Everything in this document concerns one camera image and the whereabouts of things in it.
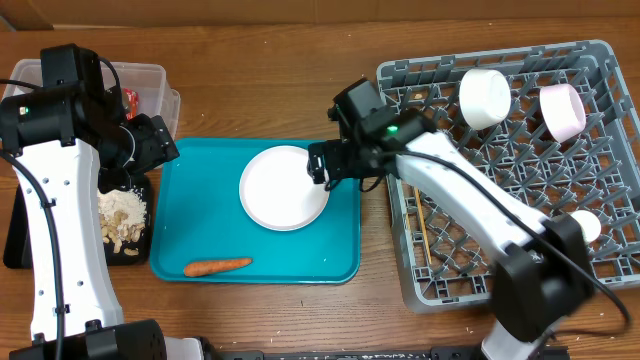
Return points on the pink plate with food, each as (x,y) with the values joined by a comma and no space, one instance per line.
(276,191)

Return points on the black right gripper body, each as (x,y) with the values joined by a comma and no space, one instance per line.
(349,161)

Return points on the teal plastic tray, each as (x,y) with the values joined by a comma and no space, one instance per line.
(199,217)

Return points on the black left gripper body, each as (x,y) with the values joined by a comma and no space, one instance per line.
(152,147)

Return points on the pink bowl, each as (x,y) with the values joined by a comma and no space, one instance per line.
(563,111)

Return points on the grey plastic dish rack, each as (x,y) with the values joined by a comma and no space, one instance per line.
(597,170)

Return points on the black plastic bin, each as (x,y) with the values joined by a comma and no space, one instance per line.
(17,252)

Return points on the white bowl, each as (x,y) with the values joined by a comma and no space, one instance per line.
(484,98)

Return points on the red foil snack wrapper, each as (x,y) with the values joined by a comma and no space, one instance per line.
(130,99)

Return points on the clear plastic bin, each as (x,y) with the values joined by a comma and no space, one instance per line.
(149,81)

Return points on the rice and peanut pile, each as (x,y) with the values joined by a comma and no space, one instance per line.
(122,216)

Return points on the white paper cup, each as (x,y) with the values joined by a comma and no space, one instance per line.
(589,224)

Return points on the orange carrot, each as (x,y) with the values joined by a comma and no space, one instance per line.
(209,267)

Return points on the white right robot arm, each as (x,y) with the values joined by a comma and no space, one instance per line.
(541,266)

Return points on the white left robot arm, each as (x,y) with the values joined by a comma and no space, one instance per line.
(69,140)

